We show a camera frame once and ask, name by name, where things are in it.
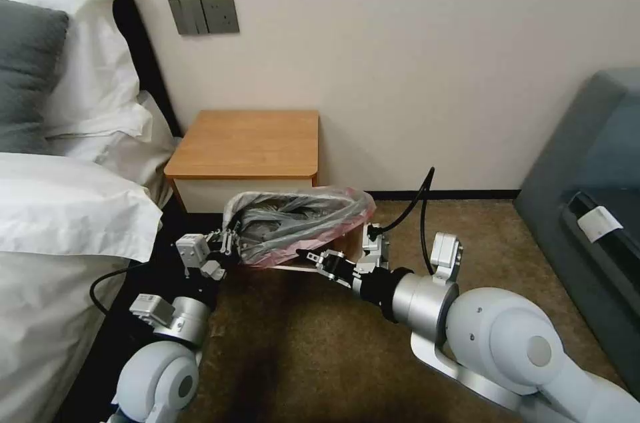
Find grey garbage bag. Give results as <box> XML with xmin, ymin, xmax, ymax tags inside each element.
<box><xmin>233</xmin><ymin>195</ymin><xmax>370</xmax><ymax>264</ymax></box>

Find white duvet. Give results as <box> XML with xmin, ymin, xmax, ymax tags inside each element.
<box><xmin>0</xmin><ymin>151</ymin><xmax>165</xmax><ymax>423</ymax></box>

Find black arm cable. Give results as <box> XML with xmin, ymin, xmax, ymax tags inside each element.
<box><xmin>369</xmin><ymin>166</ymin><xmax>437</xmax><ymax>276</ymax></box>
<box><xmin>90</xmin><ymin>266</ymin><xmax>177</xmax><ymax>318</ymax></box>

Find grey sofa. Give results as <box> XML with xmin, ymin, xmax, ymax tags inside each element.
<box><xmin>513</xmin><ymin>68</ymin><xmax>640</xmax><ymax>396</ymax></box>

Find black baseboard strip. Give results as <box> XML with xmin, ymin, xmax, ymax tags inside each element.
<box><xmin>366</xmin><ymin>189</ymin><xmax>524</xmax><ymax>201</ymax></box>

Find white paper label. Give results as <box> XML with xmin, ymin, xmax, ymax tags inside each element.
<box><xmin>578</xmin><ymin>207</ymin><xmax>624</xmax><ymax>244</ymax></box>

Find grey pillow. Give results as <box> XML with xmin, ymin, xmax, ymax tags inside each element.
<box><xmin>0</xmin><ymin>0</ymin><xmax>71</xmax><ymax>155</ymax></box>

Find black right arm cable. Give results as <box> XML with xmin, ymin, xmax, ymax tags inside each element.
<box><xmin>369</xmin><ymin>166</ymin><xmax>437</xmax><ymax>276</ymax></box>

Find large white pillow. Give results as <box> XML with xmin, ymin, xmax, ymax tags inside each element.
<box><xmin>0</xmin><ymin>0</ymin><xmax>154</xmax><ymax>165</ymax></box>

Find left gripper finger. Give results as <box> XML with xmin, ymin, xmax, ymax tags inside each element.
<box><xmin>217</xmin><ymin>236</ymin><xmax>243</xmax><ymax>258</ymax></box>
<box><xmin>207</xmin><ymin>226</ymin><xmax>240</xmax><ymax>246</ymax></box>

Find grey wall socket plate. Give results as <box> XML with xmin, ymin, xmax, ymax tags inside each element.
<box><xmin>199</xmin><ymin>0</ymin><xmax>241</xmax><ymax>35</ymax></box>

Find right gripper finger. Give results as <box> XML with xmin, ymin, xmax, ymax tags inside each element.
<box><xmin>317</xmin><ymin>264</ymin><xmax>358</xmax><ymax>290</ymax></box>
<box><xmin>295</xmin><ymin>247</ymin><xmax>354</xmax><ymax>273</ymax></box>

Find black bed headboard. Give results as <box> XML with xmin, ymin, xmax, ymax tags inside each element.
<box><xmin>111</xmin><ymin>0</ymin><xmax>184</xmax><ymax>140</ymax></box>

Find white bed sheet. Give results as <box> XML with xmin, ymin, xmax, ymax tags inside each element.
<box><xmin>92</xmin><ymin>91</ymin><xmax>177</xmax><ymax>210</ymax></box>

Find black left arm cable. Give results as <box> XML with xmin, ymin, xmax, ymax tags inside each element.
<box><xmin>90</xmin><ymin>266</ymin><xmax>177</xmax><ymax>318</ymax></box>

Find pink translucent garbage bag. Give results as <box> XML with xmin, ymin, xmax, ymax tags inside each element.
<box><xmin>221</xmin><ymin>185</ymin><xmax>377</xmax><ymax>272</ymax></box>

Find grey wall switch plate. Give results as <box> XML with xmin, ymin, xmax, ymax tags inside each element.
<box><xmin>167</xmin><ymin>0</ymin><xmax>202</xmax><ymax>37</ymax></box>

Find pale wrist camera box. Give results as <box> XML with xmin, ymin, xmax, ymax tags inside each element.
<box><xmin>361</xmin><ymin>224</ymin><xmax>392</xmax><ymax>270</ymax></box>
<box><xmin>175</xmin><ymin>233</ymin><xmax>209</xmax><ymax>269</ymax></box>

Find beige trash can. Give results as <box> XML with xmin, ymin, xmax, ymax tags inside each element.
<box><xmin>259</xmin><ymin>224</ymin><xmax>370</xmax><ymax>275</ymax></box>

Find wooden nightstand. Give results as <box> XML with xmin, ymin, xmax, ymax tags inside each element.
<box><xmin>163</xmin><ymin>109</ymin><xmax>321</xmax><ymax>214</ymax></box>

